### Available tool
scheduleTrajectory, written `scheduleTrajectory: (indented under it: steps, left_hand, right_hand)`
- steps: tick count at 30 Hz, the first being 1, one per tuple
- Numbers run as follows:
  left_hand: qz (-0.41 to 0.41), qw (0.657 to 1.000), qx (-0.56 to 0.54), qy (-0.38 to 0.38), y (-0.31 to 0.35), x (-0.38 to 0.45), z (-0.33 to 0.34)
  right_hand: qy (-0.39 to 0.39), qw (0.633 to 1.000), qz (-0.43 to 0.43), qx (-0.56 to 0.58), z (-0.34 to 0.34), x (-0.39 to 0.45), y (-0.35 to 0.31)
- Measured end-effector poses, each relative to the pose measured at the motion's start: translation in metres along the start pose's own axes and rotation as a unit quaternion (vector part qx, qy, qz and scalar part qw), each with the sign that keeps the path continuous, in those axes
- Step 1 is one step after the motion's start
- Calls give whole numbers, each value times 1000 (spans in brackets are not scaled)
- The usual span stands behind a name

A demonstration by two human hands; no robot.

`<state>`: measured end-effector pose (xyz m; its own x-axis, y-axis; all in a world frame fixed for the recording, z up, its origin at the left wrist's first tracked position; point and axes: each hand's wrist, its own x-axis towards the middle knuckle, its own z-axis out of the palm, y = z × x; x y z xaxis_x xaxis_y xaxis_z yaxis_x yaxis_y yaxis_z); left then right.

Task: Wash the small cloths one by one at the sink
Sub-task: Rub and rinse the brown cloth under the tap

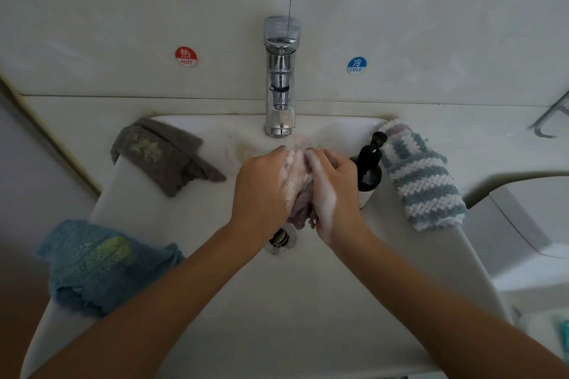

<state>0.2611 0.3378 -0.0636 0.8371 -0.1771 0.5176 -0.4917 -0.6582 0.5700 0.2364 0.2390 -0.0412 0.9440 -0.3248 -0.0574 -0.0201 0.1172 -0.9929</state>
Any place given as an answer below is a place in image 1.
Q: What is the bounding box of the person's left hand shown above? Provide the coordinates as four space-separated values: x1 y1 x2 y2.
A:
229 145 303 251

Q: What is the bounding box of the person's right hand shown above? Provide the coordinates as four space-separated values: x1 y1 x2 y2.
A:
305 147 375 253

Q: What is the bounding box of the white ceramic sink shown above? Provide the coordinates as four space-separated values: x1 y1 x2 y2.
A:
20 114 510 379

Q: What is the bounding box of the black pump soap bottle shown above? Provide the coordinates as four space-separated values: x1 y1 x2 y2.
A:
349 131 389 193

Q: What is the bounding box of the metal wall shelf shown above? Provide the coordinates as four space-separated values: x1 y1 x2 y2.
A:
532 90 569 138

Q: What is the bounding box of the white toilet tank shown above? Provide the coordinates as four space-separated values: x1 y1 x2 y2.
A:
462 176 569 309

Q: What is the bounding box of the white toilet lid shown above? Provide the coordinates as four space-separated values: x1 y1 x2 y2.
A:
520 307 569 367

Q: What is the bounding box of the pink white striped cloth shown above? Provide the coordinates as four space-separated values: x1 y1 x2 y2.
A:
381 120 414 136

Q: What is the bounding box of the blue stained cloth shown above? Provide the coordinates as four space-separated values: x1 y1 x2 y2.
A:
36 220 185 317

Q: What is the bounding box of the blue round sticker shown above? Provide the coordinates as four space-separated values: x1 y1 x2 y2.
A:
346 56 368 76

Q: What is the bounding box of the red round sticker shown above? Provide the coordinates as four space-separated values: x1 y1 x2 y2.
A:
174 46 199 69

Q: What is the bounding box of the metal sink drain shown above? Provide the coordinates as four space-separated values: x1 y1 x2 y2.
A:
267 223 299 255

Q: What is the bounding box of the person's right forearm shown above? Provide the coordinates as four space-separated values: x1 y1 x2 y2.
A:
342 227 569 379

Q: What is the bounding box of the brown cloth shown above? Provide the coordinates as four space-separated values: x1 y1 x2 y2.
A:
277 139 325 232

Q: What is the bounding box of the chrome faucet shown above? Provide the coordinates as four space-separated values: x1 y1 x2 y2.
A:
262 16 302 138

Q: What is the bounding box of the person's left forearm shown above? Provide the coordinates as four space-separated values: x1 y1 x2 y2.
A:
27 227 263 379

